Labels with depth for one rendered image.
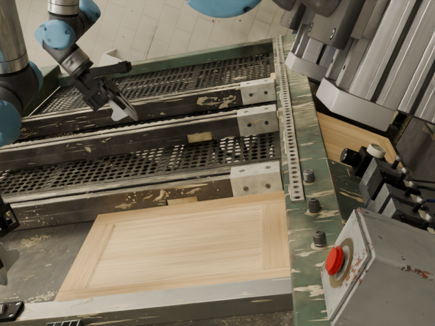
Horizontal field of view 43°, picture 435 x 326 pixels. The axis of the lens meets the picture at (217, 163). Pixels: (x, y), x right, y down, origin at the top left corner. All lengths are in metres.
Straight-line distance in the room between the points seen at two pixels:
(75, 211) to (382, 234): 0.94
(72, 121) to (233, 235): 1.12
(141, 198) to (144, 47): 5.17
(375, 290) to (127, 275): 0.64
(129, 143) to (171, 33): 4.70
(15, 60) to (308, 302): 0.65
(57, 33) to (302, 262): 0.80
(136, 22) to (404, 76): 5.80
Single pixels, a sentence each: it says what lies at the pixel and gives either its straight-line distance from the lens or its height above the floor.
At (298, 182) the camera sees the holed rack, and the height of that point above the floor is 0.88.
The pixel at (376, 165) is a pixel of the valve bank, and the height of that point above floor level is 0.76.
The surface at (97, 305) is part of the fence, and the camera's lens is 1.12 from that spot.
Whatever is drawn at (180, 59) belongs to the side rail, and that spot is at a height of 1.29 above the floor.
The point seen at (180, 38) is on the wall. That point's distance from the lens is 6.49.
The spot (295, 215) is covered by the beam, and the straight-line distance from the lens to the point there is 1.22.
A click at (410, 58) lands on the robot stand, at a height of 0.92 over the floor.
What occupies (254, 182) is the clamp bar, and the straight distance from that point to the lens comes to 1.38.
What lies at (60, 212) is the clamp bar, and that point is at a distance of 1.52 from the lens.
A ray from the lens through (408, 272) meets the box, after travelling 0.70.
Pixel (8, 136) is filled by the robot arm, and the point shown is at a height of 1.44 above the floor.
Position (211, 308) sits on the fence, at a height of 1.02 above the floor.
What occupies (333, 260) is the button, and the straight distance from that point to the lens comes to 0.74.
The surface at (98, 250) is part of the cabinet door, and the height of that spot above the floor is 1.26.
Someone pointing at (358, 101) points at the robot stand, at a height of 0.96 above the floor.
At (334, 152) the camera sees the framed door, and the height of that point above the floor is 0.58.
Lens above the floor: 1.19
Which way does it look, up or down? 5 degrees down
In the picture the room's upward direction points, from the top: 70 degrees counter-clockwise
